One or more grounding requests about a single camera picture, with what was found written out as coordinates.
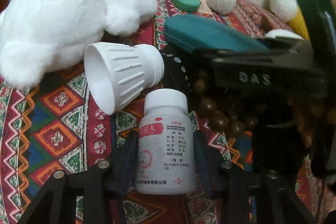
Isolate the brown wooden bead bracelet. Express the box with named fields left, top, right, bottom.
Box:
left=192, top=78, right=263, bottom=138

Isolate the white pill bottle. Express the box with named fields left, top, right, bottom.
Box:
left=135, top=89, right=197, bottom=195

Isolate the teal glasses case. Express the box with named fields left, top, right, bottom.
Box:
left=164, top=14, right=268, bottom=53

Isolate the white ribbed plastic cup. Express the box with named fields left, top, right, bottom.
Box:
left=84, top=42, right=165, bottom=115

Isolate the white plush pillow toy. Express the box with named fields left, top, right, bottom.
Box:
left=265, top=29, right=303, bottom=40

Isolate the yellow cushion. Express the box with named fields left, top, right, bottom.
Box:
left=287, top=7, right=310, bottom=40

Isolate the small white plush bird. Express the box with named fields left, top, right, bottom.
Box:
left=269, top=0, right=298, bottom=23

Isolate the patterned red bedspread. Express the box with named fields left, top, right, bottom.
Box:
left=1, top=0, right=335, bottom=223

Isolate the black nike glove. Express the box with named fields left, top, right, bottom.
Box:
left=160, top=44, right=200, bottom=109

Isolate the small green oval box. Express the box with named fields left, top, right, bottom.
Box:
left=171, top=0, right=201, bottom=12

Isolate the large white plush toy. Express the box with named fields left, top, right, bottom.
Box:
left=1, top=0, right=158, bottom=89

